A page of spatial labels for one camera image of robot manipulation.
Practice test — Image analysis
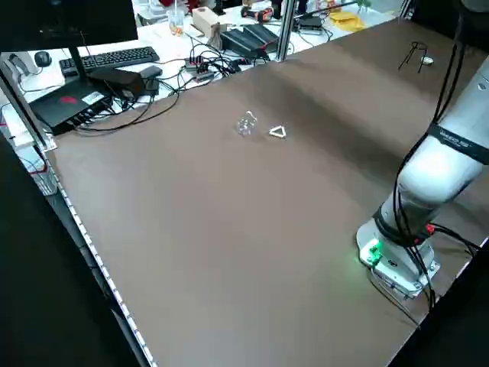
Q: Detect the white clay triangle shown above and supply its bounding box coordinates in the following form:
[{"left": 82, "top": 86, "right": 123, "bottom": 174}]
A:
[{"left": 268, "top": 122, "right": 289, "bottom": 141}]

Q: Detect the black rectangular box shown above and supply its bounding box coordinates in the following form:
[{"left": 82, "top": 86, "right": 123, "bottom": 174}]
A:
[{"left": 89, "top": 67, "right": 147, "bottom": 101}]

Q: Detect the black monitor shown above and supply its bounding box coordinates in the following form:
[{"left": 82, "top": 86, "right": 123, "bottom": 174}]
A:
[{"left": 0, "top": 0, "right": 139, "bottom": 83}]

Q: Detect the orange and black tool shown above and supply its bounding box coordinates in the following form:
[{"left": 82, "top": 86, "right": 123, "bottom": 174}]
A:
[{"left": 240, "top": 6, "right": 274, "bottom": 22}]

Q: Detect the tan cardboard box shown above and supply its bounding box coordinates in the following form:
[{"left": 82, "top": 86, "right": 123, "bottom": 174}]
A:
[{"left": 191, "top": 6, "right": 223, "bottom": 37}]

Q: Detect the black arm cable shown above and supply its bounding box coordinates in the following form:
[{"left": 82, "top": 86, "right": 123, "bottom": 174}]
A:
[{"left": 393, "top": 22, "right": 469, "bottom": 249}]

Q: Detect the grey hub with plugs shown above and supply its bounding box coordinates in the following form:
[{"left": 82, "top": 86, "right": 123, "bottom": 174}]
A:
[{"left": 185, "top": 55, "right": 217, "bottom": 83}]

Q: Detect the glass alcohol lamp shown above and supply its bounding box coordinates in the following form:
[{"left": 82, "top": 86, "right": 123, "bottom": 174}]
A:
[{"left": 235, "top": 109, "right": 260, "bottom": 138}]

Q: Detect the clear plastic cup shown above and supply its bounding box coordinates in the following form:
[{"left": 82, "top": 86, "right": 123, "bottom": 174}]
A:
[{"left": 167, "top": 9, "right": 185, "bottom": 37}]

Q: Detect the black finned metal box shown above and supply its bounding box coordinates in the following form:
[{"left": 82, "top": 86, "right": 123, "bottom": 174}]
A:
[
  {"left": 242, "top": 24, "right": 280, "bottom": 53},
  {"left": 220, "top": 29, "right": 264, "bottom": 58}
]

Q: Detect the black keyboard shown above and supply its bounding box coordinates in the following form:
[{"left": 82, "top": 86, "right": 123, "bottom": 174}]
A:
[{"left": 59, "top": 46, "right": 160, "bottom": 77}]

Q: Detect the flat black device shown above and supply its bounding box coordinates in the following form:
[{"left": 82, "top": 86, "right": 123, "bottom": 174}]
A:
[{"left": 297, "top": 15, "right": 325, "bottom": 35}]

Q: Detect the long black desk cable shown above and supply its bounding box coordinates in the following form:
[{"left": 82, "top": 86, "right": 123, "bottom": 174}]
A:
[{"left": 74, "top": 89, "right": 180, "bottom": 133}]

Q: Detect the small black adapter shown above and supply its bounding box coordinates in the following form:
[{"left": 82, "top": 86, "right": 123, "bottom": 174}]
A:
[{"left": 140, "top": 65, "right": 164, "bottom": 80}]

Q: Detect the aluminium frame post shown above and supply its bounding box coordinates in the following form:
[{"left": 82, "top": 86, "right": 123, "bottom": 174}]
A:
[
  {"left": 275, "top": 0, "right": 296, "bottom": 62},
  {"left": 0, "top": 57, "right": 57, "bottom": 152}
]

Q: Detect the black computer with red logo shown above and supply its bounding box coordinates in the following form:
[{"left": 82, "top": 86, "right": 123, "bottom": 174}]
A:
[{"left": 28, "top": 78, "right": 115, "bottom": 135}]

